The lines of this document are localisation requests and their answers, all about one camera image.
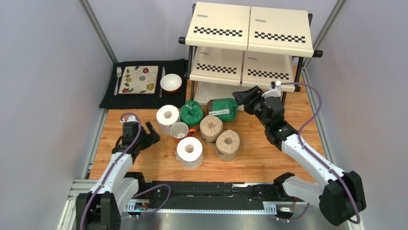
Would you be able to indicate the green roll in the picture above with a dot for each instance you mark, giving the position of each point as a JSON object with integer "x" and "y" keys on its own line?
{"x": 192, "y": 114}
{"x": 225, "y": 109}

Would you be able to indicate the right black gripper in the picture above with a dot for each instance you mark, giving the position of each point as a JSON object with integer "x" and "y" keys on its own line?
{"x": 254, "y": 101}

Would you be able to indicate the white paper roll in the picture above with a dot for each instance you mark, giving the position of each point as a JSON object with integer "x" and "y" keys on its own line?
{"x": 189, "y": 152}
{"x": 167, "y": 116}

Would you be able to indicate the floral square plate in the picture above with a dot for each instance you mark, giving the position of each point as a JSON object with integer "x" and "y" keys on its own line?
{"x": 139, "y": 80}

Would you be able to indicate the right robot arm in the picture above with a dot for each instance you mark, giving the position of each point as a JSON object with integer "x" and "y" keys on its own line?
{"x": 338, "y": 194}

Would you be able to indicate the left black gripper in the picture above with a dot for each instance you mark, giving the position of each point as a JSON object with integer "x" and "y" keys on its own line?
{"x": 152, "y": 136}

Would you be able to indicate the brown wrapped roll back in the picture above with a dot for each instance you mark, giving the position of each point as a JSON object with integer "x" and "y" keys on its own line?
{"x": 211, "y": 127}

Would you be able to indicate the white paper roll back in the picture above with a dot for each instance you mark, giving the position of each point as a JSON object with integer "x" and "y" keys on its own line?
{"x": 167, "y": 116}

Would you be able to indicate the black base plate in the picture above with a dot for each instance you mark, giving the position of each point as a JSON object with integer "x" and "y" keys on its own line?
{"x": 211, "y": 195}

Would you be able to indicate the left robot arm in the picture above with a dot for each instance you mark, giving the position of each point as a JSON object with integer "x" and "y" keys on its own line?
{"x": 102, "y": 206}

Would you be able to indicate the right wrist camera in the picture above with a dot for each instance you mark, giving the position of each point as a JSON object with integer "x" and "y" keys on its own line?
{"x": 274, "y": 91}

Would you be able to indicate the black placemat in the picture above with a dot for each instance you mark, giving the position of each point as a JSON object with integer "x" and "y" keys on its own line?
{"x": 147, "y": 101}

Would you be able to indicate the white paper roll front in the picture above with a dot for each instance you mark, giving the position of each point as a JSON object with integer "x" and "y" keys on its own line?
{"x": 189, "y": 152}

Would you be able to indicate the silver knife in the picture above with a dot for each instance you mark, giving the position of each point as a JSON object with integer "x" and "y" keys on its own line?
{"x": 162, "y": 76}

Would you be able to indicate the brown wrapped roll front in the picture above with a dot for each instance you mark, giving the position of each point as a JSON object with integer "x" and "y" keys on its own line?
{"x": 227, "y": 145}

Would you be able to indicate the cream checkered three-tier shelf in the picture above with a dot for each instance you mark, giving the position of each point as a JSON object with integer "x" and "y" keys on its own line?
{"x": 235, "y": 47}

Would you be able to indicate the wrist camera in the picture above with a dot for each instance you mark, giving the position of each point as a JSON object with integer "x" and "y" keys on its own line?
{"x": 274, "y": 91}
{"x": 131, "y": 118}

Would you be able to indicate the silver fork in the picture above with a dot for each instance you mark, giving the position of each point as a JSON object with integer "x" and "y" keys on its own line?
{"x": 118, "y": 76}

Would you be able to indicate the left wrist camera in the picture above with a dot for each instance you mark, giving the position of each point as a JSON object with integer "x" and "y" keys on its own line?
{"x": 131, "y": 118}

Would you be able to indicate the brown wrapped roll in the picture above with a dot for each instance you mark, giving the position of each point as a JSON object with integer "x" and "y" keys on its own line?
{"x": 211, "y": 127}
{"x": 227, "y": 145}

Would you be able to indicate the white orange bowl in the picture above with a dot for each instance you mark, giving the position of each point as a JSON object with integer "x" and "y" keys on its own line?
{"x": 171, "y": 83}

